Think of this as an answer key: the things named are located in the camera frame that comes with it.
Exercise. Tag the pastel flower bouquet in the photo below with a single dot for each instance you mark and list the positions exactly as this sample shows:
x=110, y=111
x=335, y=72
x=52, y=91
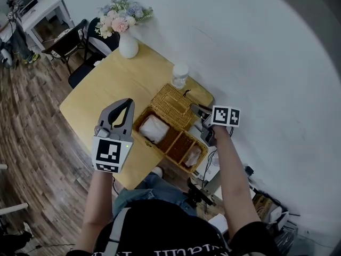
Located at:
x=122, y=17

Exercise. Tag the white router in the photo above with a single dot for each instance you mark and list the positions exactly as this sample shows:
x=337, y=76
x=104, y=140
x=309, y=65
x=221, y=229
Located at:
x=278, y=217

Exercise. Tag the clear plastic jar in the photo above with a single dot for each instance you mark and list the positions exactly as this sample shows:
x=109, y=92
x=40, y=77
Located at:
x=179, y=75

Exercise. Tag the wicker basket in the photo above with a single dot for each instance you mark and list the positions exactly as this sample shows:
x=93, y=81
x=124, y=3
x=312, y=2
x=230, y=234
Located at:
x=170, y=105

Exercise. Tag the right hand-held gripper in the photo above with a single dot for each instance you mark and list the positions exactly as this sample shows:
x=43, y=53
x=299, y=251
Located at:
x=226, y=116

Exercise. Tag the person's black shirt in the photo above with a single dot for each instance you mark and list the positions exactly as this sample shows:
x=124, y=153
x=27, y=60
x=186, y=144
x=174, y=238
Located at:
x=170, y=231

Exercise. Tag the white paper sheet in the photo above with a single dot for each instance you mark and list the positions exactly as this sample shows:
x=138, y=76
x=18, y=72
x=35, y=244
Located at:
x=218, y=221

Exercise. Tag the white vase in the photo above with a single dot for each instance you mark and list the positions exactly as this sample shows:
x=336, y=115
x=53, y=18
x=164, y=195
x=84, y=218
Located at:
x=128, y=47

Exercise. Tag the white wooden frame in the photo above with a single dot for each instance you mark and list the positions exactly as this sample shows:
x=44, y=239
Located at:
x=14, y=208

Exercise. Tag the light wooden table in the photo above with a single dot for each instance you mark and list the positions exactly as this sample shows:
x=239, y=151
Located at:
x=112, y=84

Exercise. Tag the person's right forearm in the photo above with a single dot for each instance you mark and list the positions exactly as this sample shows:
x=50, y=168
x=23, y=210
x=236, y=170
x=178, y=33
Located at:
x=234, y=180

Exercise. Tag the person's left forearm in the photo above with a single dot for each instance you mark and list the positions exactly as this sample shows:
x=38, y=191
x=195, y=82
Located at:
x=98, y=204

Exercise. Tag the white wooden bar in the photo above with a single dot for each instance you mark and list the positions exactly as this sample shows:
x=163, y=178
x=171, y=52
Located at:
x=3, y=166

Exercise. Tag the black folding chair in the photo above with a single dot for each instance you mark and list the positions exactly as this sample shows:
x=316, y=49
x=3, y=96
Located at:
x=80, y=73

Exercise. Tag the white desk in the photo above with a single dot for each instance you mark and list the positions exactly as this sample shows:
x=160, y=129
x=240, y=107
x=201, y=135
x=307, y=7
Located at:
x=45, y=12

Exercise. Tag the black waist-mounted device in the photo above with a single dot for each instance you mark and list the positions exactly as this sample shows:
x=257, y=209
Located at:
x=198, y=193

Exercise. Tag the crumpled clear plastic packet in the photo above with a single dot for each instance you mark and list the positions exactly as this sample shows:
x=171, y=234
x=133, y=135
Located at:
x=193, y=156

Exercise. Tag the person's blue jeans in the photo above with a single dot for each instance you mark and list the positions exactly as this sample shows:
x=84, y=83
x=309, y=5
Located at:
x=149, y=193

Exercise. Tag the person's white shoe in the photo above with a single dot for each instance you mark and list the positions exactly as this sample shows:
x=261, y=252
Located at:
x=158, y=171

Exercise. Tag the black chair with patterned cushion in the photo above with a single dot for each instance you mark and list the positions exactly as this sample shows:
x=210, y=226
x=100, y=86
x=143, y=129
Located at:
x=66, y=40

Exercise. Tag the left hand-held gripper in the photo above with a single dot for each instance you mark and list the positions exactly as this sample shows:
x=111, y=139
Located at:
x=108, y=151

